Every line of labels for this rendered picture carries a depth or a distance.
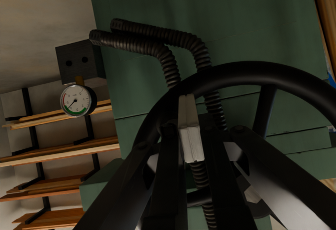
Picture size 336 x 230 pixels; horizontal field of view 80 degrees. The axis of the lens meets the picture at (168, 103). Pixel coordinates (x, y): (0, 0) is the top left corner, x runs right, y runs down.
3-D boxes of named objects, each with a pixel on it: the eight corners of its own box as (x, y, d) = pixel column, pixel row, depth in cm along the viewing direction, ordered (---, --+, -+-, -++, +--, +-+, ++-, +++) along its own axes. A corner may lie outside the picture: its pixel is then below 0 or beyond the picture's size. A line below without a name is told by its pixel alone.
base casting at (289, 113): (332, 77, 39) (341, 125, 38) (248, 90, 96) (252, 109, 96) (111, 120, 44) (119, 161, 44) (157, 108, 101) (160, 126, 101)
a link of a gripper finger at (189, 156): (195, 162, 15) (185, 164, 15) (191, 121, 21) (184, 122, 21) (188, 126, 14) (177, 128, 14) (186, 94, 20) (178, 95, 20)
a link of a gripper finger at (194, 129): (188, 126, 14) (199, 124, 14) (185, 93, 20) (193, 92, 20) (195, 162, 15) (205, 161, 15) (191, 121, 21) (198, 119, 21)
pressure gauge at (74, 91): (85, 71, 38) (93, 114, 38) (95, 73, 41) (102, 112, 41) (54, 77, 38) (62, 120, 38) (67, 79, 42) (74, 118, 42)
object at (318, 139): (328, 127, 39) (332, 147, 39) (280, 117, 60) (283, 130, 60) (129, 159, 44) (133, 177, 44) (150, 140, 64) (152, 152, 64)
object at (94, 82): (89, 37, 40) (97, 76, 40) (113, 51, 52) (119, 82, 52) (51, 46, 41) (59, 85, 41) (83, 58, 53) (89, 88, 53)
